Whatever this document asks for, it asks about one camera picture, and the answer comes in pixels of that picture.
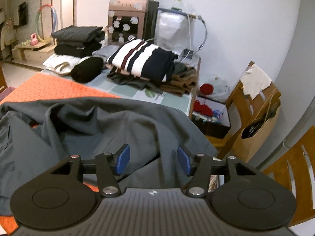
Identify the black storage box with items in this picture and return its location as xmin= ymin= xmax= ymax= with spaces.
xmin=191 ymin=95 xmax=231 ymax=139

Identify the striped navy white sweater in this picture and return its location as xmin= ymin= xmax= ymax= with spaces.
xmin=106 ymin=39 xmax=178 ymax=84

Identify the dark grey garment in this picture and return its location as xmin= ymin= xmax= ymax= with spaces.
xmin=1 ymin=98 xmax=217 ymax=216

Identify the colourful hula hoop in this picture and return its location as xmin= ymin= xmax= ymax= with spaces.
xmin=35 ymin=4 xmax=58 ymax=43

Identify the brown paper bag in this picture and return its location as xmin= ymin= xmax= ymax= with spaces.
xmin=231 ymin=83 xmax=282 ymax=163

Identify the black rolled garment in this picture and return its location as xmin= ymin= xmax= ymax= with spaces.
xmin=70 ymin=57 xmax=104 ymax=83

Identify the pink kettlebell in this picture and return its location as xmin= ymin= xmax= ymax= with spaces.
xmin=30 ymin=33 xmax=38 ymax=46

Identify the orange patterned table mat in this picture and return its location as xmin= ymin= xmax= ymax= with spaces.
xmin=1 ymin=73 xmax=116 ymax=234

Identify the low wooden cabinet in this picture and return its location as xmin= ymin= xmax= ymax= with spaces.
xmin=11 ymin=42 xmax=56 ymax=62

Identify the stack of dark folded clothes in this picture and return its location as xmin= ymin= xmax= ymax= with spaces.
xmin=52 ymin=26 xmax=105 ymax=58

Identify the pink water dispenser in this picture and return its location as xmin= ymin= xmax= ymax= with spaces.
xmin=107 ymin=0 xmax=159 ymax=45

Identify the white folded garment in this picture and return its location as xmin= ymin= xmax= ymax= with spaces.
xmin=43 ymin=54 xmax=89 ymax=75

